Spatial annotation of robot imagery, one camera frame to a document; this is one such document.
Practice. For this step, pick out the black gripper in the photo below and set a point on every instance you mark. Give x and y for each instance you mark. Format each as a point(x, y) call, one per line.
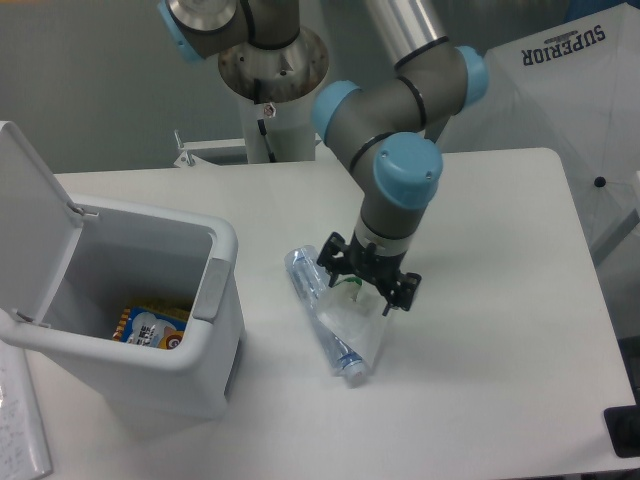
point(382, 271)

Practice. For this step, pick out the clear plastic wrapper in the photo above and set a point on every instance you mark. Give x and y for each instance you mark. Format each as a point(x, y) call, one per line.
point(353, 309)

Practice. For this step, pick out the crushed clear plastic bottle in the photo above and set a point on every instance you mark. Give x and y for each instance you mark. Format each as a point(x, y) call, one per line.
point(310, 283)

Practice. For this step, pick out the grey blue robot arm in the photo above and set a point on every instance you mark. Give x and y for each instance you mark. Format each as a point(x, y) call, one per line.
point(376, 134)

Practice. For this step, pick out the white trash can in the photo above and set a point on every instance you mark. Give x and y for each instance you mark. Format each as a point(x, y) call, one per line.
point(71, 263)

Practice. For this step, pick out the colourful snack package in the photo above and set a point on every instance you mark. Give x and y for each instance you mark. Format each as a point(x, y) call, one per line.
point(152, 323)

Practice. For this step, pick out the white umbrella with lettering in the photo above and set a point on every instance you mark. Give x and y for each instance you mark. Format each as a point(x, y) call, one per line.
point(573, 89)

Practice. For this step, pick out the black device at edge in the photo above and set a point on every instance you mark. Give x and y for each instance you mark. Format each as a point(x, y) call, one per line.
point(623, 426)

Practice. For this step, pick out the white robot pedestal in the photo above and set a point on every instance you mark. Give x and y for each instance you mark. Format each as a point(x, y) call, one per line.
point(276, 84)

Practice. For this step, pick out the white metal base frame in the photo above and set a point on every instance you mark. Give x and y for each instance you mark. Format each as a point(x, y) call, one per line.
point(215, 147)

